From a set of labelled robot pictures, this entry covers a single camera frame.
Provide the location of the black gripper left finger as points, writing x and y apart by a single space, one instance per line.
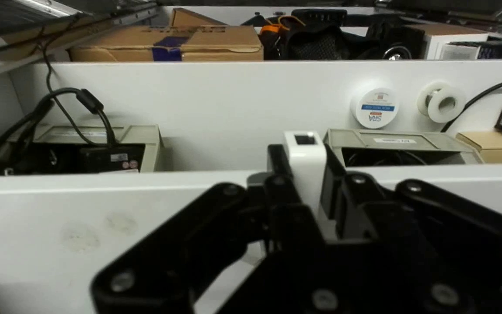
205 244

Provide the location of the grey open front bin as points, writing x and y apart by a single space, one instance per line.
391 139

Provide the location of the white spool with blue label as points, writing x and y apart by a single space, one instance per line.
375 108

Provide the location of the plain white tape spool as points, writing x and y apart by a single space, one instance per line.
440 102

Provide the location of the white flat box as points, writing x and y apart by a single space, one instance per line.
466 45

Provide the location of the cardboard box with blue tape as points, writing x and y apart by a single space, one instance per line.
205 43

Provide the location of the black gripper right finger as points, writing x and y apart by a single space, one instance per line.
436 232

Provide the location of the small white rectangular object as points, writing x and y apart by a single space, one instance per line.
306 165

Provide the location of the black orange bag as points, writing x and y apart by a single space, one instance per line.
332 36

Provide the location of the tan cardboard box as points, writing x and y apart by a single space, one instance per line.
496 144

